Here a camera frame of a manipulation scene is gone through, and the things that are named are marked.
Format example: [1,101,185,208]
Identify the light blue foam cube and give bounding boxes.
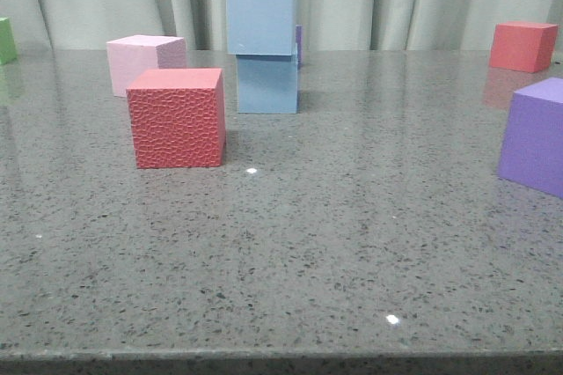
[226,0,297,55]
[236,55,298,114]

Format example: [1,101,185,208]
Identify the textured red foam cube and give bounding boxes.
[127,68,226,169]

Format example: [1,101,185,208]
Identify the purple foam cube at back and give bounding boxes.
[295,25,303,68]

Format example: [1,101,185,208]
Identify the pink foam cube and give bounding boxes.
[106,34,186,97]

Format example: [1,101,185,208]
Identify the large purple foam cube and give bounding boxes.
[497,77,562,197]

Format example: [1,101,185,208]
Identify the red foam cube at back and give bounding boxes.
[489,21,559,73]

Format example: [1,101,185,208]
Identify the green foam cube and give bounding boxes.
[0,18,17,65]

